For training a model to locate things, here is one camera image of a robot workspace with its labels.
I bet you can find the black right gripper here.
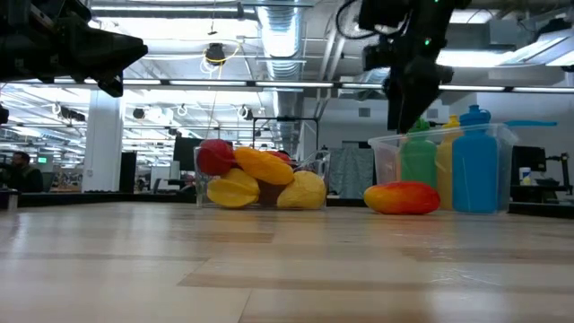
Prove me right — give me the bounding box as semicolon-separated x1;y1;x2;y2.
384;42;455;135

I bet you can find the yellow toy starfruit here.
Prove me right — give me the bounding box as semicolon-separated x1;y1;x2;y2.
205;168;261;210

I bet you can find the green squeeze bottle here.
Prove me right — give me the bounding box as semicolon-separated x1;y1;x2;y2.
398;117;439;188

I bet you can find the black computer monitor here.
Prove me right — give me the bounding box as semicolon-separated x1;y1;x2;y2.
173;136;201;172
512;145;547;172

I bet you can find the yellow toy pear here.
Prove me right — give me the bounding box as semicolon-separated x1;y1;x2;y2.
276;170;328;211

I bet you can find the clear plastic fruit bin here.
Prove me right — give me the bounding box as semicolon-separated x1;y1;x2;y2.
193;144;334;211

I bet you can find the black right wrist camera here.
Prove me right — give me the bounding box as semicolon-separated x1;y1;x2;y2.
361;42;392;72

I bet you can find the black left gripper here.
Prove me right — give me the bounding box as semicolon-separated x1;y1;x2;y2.
0;17;149;99

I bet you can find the red round toy fruit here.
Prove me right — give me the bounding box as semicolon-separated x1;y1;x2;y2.
266;150;293;166
196;137;235;177

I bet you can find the clear plastic bottle bin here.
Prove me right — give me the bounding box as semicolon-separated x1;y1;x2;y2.
368;122;520;214

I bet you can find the grey fabric cover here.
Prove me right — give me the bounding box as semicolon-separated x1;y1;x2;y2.
329;141;373;198

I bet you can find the black upright panel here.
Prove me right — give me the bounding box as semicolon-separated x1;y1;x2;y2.
118;151;138;194

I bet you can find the blue squeeze bottle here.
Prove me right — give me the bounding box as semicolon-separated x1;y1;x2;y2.
451;104;559;214

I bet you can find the black ceiling device yellow cable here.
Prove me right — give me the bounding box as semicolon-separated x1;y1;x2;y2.
204;42;228;66

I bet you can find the white building pillar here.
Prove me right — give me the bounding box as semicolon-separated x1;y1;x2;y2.
83;89;125;193

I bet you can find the red yellow toy mango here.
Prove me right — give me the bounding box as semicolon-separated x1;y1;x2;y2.
362;180;442;216

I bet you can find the orange toy fruit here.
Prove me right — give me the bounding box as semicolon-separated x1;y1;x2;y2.
232;146;296;187

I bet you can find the yellow squeeze bottle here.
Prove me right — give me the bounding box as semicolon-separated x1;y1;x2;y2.
435;114;463;211

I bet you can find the ribbed silver air duct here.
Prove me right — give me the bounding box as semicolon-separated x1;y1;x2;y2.
255;0;306;82

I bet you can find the long horizontal light bar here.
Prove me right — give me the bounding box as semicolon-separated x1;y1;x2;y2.
0;77;574;94

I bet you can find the person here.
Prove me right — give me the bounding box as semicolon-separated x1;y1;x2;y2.
6;151;46;194

